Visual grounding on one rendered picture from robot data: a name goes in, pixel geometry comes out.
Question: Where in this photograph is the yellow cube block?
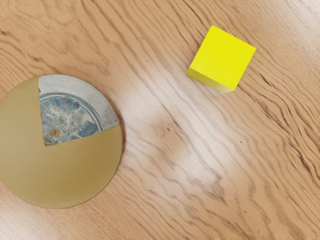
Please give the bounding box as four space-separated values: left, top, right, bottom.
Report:
186 24 258 94

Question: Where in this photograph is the round olive plate blue pattern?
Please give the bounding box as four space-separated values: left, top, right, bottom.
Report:
0 73 127 210

